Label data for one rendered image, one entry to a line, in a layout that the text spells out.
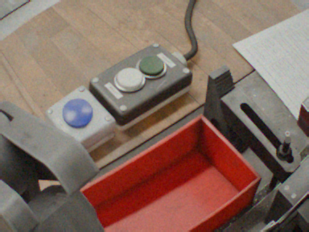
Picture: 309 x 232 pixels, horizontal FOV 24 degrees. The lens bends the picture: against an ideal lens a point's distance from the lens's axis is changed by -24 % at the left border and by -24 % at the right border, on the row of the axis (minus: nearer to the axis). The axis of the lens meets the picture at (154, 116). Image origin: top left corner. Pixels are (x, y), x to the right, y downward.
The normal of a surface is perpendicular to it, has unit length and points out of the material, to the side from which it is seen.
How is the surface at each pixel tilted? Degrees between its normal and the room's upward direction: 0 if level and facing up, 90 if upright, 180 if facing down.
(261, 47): 1
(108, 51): 0
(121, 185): 90
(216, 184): 0
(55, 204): 48
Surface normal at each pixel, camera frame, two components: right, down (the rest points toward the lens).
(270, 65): 0.08, -0.62
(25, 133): -0.22, -0.78
